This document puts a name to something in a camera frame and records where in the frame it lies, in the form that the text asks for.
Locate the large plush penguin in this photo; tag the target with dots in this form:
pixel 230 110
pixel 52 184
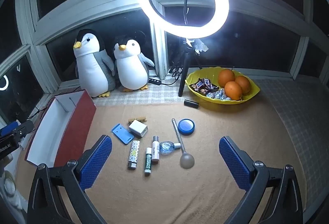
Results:
pixel 90 69

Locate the small blue liquid bottle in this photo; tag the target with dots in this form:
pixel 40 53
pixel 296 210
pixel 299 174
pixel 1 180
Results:
pixel 167 147

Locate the white wall charger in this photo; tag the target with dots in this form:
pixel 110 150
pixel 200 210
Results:
pixel 137 127

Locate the orange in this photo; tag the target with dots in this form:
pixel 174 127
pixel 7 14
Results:
pixel 243 83
pixel 226 77
pixel 233 90

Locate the clear tape wad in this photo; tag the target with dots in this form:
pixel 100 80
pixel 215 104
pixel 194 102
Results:
pixel 199 46

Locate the black gooseneck phone holder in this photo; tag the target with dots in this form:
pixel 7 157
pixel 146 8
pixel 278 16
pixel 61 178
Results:
pixel 185 8

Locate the red cardboard box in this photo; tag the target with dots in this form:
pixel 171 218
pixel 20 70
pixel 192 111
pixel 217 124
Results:
pixel 74 123

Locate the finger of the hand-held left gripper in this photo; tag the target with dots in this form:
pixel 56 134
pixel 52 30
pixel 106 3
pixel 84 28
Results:
pixel 24 127

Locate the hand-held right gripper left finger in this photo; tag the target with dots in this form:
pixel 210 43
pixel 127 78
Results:
pixel 96 159

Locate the wooden clothespin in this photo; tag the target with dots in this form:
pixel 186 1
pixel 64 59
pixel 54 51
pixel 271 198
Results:
pixel 137 120

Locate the black tripod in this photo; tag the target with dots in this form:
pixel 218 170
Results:
pixel 183 77

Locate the green white lip balm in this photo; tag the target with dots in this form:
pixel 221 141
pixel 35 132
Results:
pixel 147 162

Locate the short black cylinder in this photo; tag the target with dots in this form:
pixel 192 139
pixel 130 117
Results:
pixel 191 103

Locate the brown chocolate bar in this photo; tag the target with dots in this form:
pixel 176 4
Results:
pixel 197 85
pixel 210 83

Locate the pale lotion tube bottle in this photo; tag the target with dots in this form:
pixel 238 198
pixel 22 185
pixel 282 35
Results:
pixel 155 152

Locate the blue round tin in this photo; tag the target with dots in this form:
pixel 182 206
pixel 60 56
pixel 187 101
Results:
pixel 186 126

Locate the blue phone stand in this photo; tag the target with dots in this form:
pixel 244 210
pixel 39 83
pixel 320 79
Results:
pixel 123 135

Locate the pile of foil wrapped candies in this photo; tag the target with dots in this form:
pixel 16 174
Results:
pixel 218 95

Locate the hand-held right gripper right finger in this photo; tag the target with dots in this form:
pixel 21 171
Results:
pixel 235 162

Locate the checked cloth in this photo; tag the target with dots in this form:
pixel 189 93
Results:
pixel 295 100

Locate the yellow leaf-shaped bowl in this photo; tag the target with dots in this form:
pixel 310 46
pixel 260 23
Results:
pixel 195 76

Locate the patterned lighter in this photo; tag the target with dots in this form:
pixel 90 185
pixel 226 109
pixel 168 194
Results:
pixel 134 153

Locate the small plush penguin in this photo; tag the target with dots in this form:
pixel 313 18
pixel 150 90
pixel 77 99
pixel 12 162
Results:
pixel 132 69

